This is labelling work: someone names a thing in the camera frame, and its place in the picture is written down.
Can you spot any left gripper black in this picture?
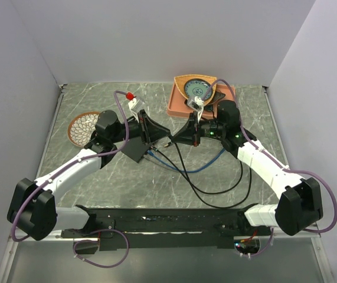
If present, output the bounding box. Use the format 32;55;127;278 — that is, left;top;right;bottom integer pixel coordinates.
110;110;171;145

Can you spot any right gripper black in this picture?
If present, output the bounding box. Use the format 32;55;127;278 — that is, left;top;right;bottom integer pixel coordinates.
171;111;226;147

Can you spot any blue ethernet cable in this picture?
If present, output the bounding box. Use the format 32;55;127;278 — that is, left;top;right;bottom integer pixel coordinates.
147;147;227;174

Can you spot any black network switch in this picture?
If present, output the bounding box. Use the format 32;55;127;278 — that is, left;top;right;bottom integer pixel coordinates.
121;137;152;163

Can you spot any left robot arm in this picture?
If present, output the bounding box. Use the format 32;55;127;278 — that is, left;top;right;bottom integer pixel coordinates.
7;110;171;242

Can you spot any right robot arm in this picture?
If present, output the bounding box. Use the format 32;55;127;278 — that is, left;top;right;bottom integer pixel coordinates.
172;100;323;236

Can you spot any salmon rectangular tray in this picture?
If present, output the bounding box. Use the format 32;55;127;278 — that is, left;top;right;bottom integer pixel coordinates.
166;84;234;119

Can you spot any teal patterned round plate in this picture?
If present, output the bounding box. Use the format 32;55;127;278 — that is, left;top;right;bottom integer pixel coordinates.
184;78;213;101

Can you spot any woven triangular basket plate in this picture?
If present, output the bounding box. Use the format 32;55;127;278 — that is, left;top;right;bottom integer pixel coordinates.
174;74;217;105

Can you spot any black dish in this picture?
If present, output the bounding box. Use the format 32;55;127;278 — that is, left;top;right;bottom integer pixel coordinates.
185;88;225;112

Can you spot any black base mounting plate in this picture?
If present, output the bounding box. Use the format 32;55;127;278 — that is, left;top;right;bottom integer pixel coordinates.
61;208;270;251

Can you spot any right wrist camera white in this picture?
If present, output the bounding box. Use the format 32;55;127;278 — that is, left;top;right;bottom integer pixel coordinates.
187;96;204;121

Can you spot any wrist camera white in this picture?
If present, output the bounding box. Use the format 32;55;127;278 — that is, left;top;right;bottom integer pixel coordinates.
126;92;145;119
187;96;204;121

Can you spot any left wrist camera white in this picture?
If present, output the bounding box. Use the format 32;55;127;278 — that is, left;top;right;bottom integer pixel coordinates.
126;92;145;119

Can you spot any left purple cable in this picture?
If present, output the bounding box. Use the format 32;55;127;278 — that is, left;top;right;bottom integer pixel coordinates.
11;90;132;242

